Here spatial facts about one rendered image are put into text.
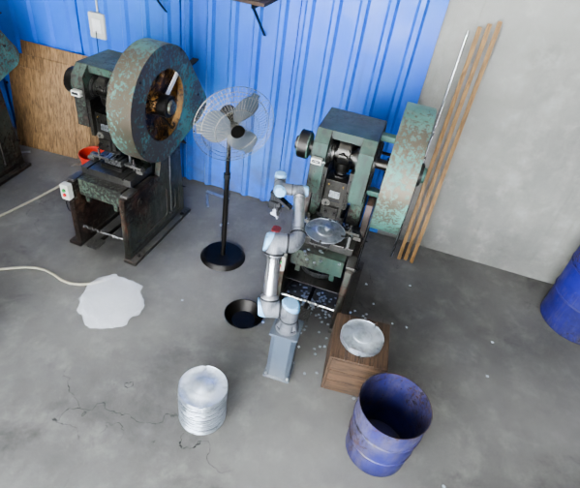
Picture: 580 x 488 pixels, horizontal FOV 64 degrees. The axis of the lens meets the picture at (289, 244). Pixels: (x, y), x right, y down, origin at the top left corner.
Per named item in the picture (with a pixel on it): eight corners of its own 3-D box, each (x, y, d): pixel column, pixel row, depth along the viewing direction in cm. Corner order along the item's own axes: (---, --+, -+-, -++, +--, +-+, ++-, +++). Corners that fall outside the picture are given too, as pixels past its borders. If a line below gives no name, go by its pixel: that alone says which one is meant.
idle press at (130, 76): (149, 283, 377) (132, 65, 268) (47, 245, 396) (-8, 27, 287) (231, 193, 493) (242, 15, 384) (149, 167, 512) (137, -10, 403)
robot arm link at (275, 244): (280, 321, 285) (290, 235, 272) (256, 320, 284) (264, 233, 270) (279, 314, 297) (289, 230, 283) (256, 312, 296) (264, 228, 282)
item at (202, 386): (226, 409, 267) (226, 409, 267) (174, 408, 264) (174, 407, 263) (228, 367, 289) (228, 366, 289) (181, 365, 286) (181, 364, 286)
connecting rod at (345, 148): (343, 194, 311) (354, 148, 289) (325, 189, 313) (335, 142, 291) (350, 179, 327) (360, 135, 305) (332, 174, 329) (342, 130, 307)
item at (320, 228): (311, 214, 344) (311, 214, 343) (349, 226, 339) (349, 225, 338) (299, 236, 322) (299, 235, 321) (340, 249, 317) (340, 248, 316)
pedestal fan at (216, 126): (242, 286, 387) (259, 103, 288) (171, 263, 398) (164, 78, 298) (288, 209, 482) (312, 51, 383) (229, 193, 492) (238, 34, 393)
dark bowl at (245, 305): (254, 340, 346) (255, 333, 341) (217, 326, 351) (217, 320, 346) (268, 312, 369) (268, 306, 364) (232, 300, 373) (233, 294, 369)
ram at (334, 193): (338, 222, 322) (347, 185, 304) (318, 215, 324) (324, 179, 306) (344, 208, 335) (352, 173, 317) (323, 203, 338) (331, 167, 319)
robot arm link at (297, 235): (308, 249, 272) (310, 181, 296) (289, 247, 271) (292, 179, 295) (304, 258, 282) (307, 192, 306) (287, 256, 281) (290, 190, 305)
